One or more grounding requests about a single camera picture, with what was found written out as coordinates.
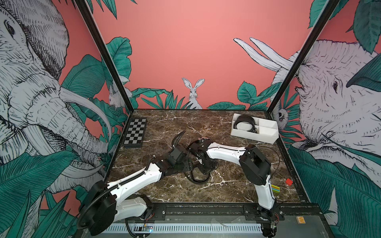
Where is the right black frame post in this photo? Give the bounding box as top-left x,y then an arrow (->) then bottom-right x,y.
267,0 -> 340,114

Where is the left black frame post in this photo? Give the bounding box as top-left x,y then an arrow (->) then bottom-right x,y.
75,0 -> 134,114

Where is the red cube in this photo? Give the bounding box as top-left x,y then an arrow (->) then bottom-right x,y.
285,178 -> 293,186

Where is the black white checkerboard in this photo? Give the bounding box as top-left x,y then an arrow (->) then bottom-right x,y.
123,118 -> 147,148

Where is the black frame post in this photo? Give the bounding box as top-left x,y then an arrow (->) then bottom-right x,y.
75,0 -> 134,114
267,0 -> 340,114

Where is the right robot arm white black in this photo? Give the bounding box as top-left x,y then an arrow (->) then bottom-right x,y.
188,138 -> 275,210

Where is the green yellow striped block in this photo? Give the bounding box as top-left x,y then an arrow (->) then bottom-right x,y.
271,184 -> 280,193

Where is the black belt long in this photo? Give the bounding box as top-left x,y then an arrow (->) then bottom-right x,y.
171,130 -> 212,184

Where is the white foam storage box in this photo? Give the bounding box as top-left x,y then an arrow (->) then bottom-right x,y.
231,114 -> 279,144

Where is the orange label sticker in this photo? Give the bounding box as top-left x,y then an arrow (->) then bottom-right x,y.
296,216 -> 306,224

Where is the long black belt s-curved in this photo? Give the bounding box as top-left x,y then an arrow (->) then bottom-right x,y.
233,115 -> 257,133

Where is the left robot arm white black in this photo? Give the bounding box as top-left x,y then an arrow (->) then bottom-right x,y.
76,145 -> 193,236

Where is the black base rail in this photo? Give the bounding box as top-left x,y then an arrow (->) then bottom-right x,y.
149,202 -> 316,222

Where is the white slotted cable duct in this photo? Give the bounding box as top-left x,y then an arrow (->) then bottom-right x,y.
101,223 -> 264,234

